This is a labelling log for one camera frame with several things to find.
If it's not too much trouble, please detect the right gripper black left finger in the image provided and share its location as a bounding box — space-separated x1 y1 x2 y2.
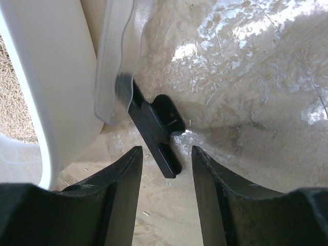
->
1 146 143 245

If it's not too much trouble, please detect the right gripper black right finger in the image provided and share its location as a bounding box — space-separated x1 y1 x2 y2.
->
192 146 327 245

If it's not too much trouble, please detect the black bag clip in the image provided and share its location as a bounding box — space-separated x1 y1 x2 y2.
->
128 82 186 179

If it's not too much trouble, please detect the white litter box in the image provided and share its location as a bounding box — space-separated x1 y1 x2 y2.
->
1 1 103 189

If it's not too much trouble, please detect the clear plastic litter scoop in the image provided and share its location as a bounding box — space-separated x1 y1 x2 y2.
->
94 1 156 126

